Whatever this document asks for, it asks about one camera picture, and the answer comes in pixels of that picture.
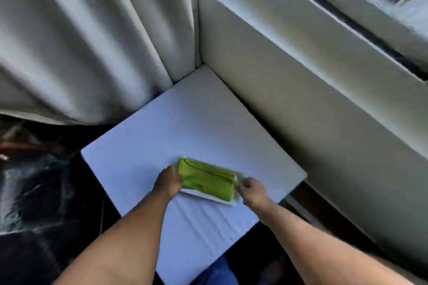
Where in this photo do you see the green cloth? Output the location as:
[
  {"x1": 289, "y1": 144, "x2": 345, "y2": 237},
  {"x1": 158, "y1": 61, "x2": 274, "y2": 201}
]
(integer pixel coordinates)
[{"x1": 177, "y1": 157, "x2": 239, "y2": 202}]

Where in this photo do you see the black plastic sheet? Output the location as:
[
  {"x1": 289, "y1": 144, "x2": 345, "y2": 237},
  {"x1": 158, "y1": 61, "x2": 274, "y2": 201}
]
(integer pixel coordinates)
[{"x1": 0, "y1": 113, "x2": 122, "y2": 285}]

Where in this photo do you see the person's left hand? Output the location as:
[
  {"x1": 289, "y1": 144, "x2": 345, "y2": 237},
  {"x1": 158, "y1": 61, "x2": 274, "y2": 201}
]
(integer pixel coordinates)
[{"x1": 153, "y1": 165, "x2": 184, "y2": 200}]

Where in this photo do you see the person's right forearm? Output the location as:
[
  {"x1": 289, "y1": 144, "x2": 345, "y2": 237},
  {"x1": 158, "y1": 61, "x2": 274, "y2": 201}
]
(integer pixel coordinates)
[{"x1": 252, "y1": 201, "x2": 415, "y2": 285}]

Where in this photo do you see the white table cover sheet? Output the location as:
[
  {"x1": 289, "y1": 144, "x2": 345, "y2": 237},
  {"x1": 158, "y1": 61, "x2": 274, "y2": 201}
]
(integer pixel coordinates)
[{"x1": 81, "y1": 65, "x2": 307, "y2": 285}]

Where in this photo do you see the person's left forearm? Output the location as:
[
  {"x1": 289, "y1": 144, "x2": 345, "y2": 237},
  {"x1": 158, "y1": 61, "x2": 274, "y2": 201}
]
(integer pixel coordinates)
[{"x1": 53, "y1": 189, "x2": 173, "y2": 285}]

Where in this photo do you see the person's right hand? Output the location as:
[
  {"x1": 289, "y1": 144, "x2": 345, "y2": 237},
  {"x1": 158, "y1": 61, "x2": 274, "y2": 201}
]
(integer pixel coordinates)
[{"x1": 237, "y1": 177, "x2": 275, "y2": 210}]

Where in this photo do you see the white curtain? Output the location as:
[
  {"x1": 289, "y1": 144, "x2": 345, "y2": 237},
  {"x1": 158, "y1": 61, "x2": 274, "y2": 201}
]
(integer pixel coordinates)
[{"x1": 0, "y1": 0, "x2": 202, "y2": 126}]

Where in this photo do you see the window frame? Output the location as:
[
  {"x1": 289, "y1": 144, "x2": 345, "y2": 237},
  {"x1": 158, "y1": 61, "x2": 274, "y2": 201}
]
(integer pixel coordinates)
[{"x1": 197, "y1": 0, "x2": 428, "y2": 81}]

